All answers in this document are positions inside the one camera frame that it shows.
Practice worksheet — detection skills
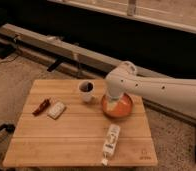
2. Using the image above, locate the white plastic bottle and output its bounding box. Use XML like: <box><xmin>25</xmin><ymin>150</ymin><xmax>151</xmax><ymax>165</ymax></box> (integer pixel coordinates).
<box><xmin>101</xmin><ymin>124</ymin><xmax>121</xmax><ymax>166</ymax></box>

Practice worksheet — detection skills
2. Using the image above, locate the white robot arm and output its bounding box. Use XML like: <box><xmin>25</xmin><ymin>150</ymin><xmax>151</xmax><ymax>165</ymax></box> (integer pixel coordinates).
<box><xmin>105</xmin><ymin>61</ymin><xmax>196</xmax><ymax>119</ymax></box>

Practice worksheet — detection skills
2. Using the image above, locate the orange bowl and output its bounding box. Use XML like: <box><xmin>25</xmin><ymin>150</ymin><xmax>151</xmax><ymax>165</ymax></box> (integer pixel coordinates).
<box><xmin>101</xmin><ymin>93</ymin><xmax>133</xmax><ymax>118</ymax></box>

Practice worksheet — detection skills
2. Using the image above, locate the white cup with dark liquid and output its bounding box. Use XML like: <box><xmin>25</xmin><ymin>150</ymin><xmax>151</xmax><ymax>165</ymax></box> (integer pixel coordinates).
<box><xmin>78</xmin><ymin>81</ymin><xmax>94</xmax><ymax>103</ymax></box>

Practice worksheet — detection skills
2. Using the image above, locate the wooden table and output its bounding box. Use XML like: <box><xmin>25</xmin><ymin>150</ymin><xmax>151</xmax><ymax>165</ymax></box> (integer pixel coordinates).
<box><xmin>3</xmin><ymin>80</ymin><xmax>158</xmax><ymax>167</ymax></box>

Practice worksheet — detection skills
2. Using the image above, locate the black table leg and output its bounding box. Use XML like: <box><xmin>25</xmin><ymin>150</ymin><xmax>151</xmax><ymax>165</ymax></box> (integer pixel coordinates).
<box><xmin>0</xmin><ymin>124</ymin><xmax>15</xmax><ymax>133</ymax></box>

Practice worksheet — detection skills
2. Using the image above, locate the black bracket on rail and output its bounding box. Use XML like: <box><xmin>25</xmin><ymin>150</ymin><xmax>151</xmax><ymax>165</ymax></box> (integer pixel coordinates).
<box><xmin>47</xmin><ymin>58</ymin><xmax>63</xmax><ymax>72</ymax></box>

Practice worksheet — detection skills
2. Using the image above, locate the long grey metal rail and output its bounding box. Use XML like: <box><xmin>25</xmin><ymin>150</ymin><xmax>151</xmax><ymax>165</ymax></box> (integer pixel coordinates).
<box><xmin>0</xmin><ymin>24</ymin><xmax>191</xmax><ymax>117</ymax></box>

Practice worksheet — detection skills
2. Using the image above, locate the black cable on floor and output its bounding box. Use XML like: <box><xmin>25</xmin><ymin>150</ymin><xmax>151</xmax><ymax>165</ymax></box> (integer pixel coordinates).
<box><xmin>0</xmin><ymin>53</ymin><xmax>20</xmax><ymax>75</ymax></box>

